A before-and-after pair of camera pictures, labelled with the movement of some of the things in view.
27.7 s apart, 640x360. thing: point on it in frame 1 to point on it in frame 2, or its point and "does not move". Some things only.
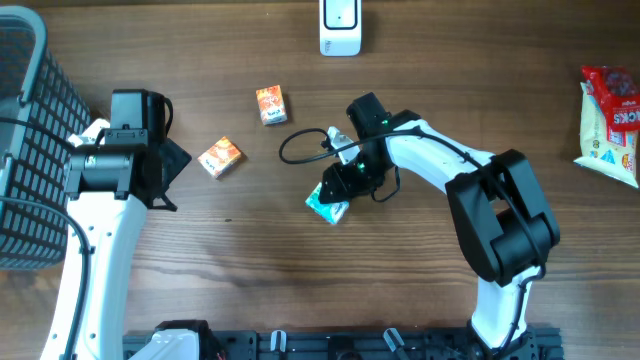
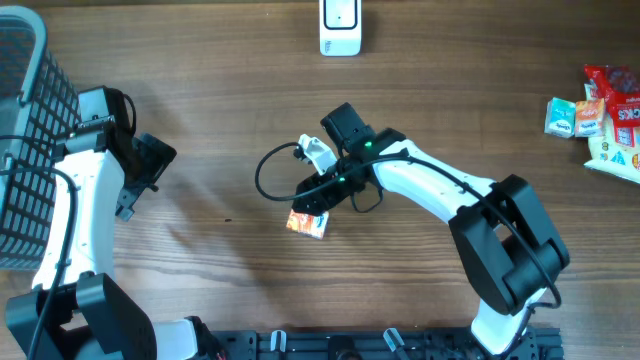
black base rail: x=357 y=344 does not move
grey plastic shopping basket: x=36 y=92 does not move
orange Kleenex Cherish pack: x=220 y=157 to x=589 y=118
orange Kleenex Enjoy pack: x=272 y=104 to x=309 y=225
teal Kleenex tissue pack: x=332 y=212 to x=560 y=117
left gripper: x=176 y=158 to x=158 y=155
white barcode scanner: x=340 y=28 does not move
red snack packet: x=617 y=89 does not move
